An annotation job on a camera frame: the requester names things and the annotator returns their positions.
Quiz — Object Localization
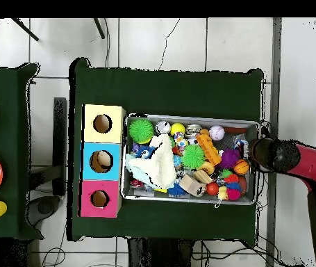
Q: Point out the blue fuzzy toy with eyes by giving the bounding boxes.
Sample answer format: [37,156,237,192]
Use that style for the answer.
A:
[132,143,156,161]

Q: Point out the plain wooden cube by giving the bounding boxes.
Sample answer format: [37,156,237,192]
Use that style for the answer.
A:
[178,173,208,198]

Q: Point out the cream muslin cloth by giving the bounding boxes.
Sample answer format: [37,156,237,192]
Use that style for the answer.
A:
[146,133,178,190]

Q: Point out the purple spiky toy with eyes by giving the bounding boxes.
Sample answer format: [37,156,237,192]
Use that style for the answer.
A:
[219,148,240,170]

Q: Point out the white baseball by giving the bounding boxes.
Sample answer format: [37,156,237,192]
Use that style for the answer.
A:
[209,124,226,141]

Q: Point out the clear plastic packet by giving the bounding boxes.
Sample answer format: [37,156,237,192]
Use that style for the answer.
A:
[234,137,253,159]

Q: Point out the orange plastic comb toy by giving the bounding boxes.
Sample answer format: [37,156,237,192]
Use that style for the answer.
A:
[196,132,223,166]

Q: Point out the mint green cloth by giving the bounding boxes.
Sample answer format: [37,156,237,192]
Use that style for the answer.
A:
[124,154,154,186]

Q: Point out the wooden box with three holes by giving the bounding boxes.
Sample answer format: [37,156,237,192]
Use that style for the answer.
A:
[78,103,126,219]

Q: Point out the black tripod leg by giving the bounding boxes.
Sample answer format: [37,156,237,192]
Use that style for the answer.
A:
[10,18,40,42]
[93,18,106,40]

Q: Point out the toy hamburger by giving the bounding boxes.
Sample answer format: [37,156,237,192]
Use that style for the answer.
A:
[199,161,216,177]

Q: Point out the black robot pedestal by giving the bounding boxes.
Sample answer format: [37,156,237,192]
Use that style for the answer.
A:
[126,238,194,267]

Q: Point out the grey floor strip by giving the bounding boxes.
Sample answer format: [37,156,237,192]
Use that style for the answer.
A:
[271,18,283,140]

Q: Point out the green spiky ball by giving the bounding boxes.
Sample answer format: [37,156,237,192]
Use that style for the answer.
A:
[181,144,206,170]
[128,118,155,145]

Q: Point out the yellow ball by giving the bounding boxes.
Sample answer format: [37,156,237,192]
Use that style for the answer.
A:
[170,122,186,136]

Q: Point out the dark green tablecloth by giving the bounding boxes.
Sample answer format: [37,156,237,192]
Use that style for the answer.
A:
[0,63,41,241]
[68,57,265,245]

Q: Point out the small blue fuzzy toy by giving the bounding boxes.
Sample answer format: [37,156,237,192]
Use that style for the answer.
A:
[167,184,186,198]

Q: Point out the clear mesh bin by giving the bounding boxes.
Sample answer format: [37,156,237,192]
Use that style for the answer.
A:
[121,113,261,206]

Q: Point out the small orange basketball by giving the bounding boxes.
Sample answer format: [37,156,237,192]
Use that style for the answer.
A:
[234,159,250,175]

